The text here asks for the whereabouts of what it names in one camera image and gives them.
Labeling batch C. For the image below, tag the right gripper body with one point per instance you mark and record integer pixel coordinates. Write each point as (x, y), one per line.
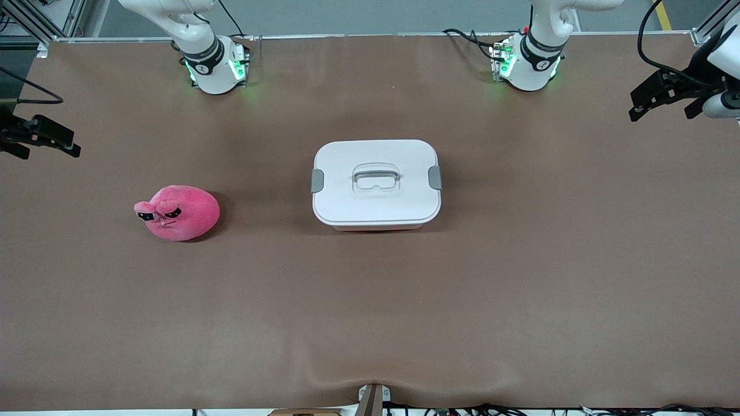
(13, 130)

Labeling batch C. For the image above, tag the pink plush toy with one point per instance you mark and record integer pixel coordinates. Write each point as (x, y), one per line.
(185, 214)

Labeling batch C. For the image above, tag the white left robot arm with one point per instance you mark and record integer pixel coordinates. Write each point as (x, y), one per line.
(543, 52)

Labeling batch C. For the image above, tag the white storage box base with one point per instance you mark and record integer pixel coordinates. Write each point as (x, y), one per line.
(376, 228)

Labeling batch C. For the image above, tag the grey lid latch clip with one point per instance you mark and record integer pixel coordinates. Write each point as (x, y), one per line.
(317, 181)
(435, 178)

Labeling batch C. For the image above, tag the brown table mat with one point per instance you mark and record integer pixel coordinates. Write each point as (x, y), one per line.
(370, 318)

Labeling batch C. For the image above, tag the brown cardboard piece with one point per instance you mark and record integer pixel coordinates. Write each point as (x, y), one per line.
(306, 413)

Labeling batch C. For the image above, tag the aluminium frame profile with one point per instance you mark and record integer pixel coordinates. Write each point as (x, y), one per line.
(72, 14)
(714, 20)

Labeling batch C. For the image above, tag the silver table edge rail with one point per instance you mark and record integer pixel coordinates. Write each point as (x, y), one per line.
(347, 36)

